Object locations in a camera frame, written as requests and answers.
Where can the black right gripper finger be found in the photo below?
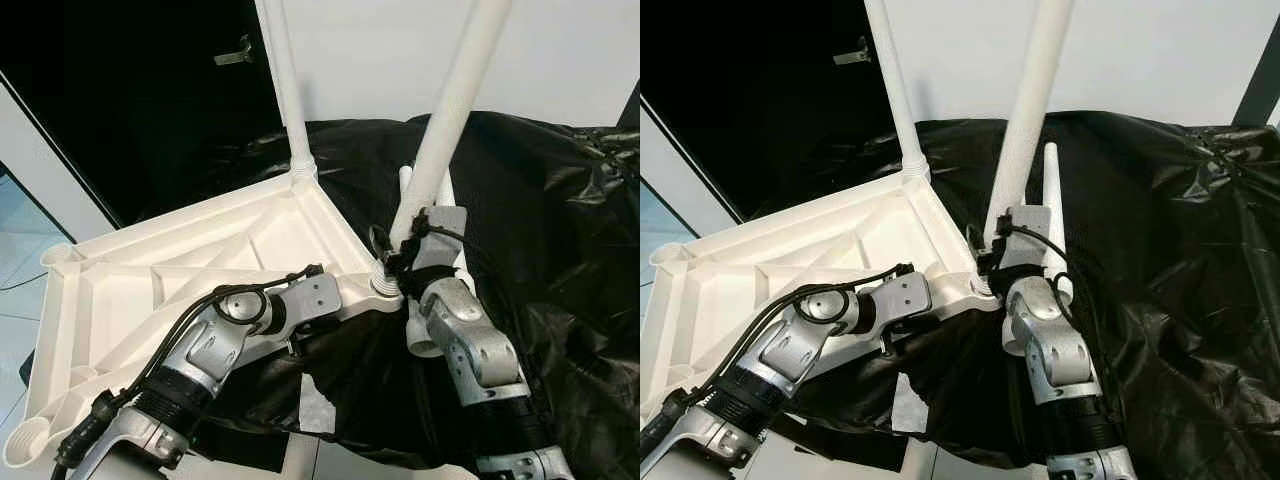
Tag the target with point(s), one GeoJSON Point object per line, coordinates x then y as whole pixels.
{"type": "Point", "coordinates": [381, 245]}
{"type": "Point", "coordinates": [976, 245]}

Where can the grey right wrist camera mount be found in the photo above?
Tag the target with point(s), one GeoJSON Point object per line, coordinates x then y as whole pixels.
{"type": "Point", "coordinates": [442, 235]}
{"type": "Point", "coordinates": [1025, 235]}

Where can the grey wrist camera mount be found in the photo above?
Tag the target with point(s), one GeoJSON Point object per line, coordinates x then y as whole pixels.
{"type": "Point", "coordinates": [318, 295]}
{"type": "Point", "coordinates": [908, 293]}
{"type": "Point", "coordinates": [442, 235]}
{"type": "Point", "coordinates": [1025, 235]}

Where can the black table cloth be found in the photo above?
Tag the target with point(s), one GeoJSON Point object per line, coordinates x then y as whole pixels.
{"type": "Point", "coordinates": [1200, 300]}
{"type": "Point", "coordinates": [570, 300]}

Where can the dark grey frame post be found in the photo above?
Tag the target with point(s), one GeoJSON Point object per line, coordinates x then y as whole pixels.
{"type": "Point", "coordinates": [1260, 100]}
{"type": "Point", "coordinates": [630, 110]}

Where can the white plastic table top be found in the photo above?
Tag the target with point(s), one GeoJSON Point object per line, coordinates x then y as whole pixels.
{"type": "Point", "coordinates": [120, 290]}
{"type": "Point", "coordinates": [740, 290]}

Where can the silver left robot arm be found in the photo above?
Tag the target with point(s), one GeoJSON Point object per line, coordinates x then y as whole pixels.
{"type": "Point", "coordinates": [205, 355]}
{"type": "Point", "coordinates": [795, 355]}

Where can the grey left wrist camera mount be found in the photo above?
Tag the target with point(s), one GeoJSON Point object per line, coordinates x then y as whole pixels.
{"type": "Point", "coordinates": [908, 293]}
{"type": "Point", "coordinates": [318, 295]}

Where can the black door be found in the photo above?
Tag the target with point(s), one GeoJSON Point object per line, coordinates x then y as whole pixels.
{"type": "Point", "coordinates": [120, 90]}
{"type": "Point", "coordinates": [740, 90]}

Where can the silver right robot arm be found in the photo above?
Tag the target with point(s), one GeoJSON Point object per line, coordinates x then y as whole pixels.
{"type": "Point", "coordinates": [1060, 345]}
{"type": "Point", "coordinates": [475, 345]}

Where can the white plastic table leg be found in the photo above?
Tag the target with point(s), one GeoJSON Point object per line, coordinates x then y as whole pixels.
{"type": "Point", "coordinates": [285, 90]}
{"type": "Point", "coordinates": [895, 90]}
{"type": "Point", "coordinates": [425, 340]}
{"type": "Point", "coordinates": [1035, 90]}
{"type": "Point", "coordinates": [446, 195]}
{"type": "Point", "coordinates": [455, 90]}
{"type": "Point", "coordinates": [1017, 340]}
{"type": "Point", "coordinates": [1052, 190]}

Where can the white table pedestal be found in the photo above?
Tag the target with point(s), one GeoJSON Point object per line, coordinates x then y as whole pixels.
{"type": "Point", "coordinates": [922, 462]}
{"type": "Point", "coordinates": [302, 460]}

